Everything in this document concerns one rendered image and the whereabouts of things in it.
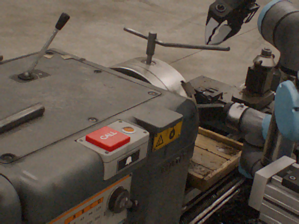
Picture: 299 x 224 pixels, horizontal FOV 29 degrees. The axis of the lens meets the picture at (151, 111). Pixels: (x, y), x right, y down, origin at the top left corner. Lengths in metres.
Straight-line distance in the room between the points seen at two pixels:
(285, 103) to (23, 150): 0.49
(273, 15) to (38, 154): 0.76
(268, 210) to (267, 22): 0.49
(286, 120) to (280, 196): 0.25
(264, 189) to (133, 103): 0.36
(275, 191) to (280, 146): 0.22
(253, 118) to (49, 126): 0.70
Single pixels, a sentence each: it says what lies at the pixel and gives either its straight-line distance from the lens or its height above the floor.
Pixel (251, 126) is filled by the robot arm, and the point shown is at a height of 1.09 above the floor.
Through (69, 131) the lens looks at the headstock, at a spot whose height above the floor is 1.26.
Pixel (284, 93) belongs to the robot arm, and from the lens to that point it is 1.11.
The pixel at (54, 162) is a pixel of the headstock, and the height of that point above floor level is 1.25.
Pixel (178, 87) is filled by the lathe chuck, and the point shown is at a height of 1.20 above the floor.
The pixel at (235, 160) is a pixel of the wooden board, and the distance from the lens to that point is 1.82.
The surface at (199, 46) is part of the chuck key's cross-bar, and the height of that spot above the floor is 1.33.
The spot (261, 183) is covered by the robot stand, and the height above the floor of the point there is 1.10.
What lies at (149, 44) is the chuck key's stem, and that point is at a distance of 1.49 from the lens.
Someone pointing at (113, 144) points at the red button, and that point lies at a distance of 1.02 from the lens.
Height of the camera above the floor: 1.75
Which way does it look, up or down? 24 degrees down
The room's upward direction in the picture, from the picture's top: 8 degrees clockwise
